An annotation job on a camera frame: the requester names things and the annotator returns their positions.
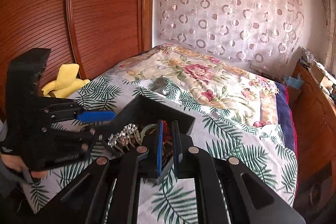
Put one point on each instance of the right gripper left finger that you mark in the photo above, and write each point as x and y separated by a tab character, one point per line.
107	191

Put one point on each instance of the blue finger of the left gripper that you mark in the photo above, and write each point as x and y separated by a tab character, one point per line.
102	132
90	116

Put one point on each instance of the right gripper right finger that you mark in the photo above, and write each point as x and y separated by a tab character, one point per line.
227	191

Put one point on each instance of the silver crystal hair comb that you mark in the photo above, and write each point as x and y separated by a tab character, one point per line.
126	138

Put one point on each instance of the pale jade bangle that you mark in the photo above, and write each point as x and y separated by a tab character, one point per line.
146	128

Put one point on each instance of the person's left hand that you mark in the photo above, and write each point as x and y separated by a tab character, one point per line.
16	163

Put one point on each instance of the yellow plush toy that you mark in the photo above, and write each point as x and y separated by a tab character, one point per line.
66	82

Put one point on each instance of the palm leaf print bedsheet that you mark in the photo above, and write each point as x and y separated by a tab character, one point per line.
220	132

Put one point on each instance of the black square storage box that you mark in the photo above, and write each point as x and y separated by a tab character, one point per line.
163	143

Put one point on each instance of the blue blanket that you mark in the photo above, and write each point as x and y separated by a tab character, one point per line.
285	118

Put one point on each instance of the wooden wardrobe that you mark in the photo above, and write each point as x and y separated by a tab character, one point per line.
95	34

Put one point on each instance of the cardboard box on cabinet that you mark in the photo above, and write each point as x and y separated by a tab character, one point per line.
321	76

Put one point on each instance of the pink circle pattern curtain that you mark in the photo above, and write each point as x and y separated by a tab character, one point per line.
261	33

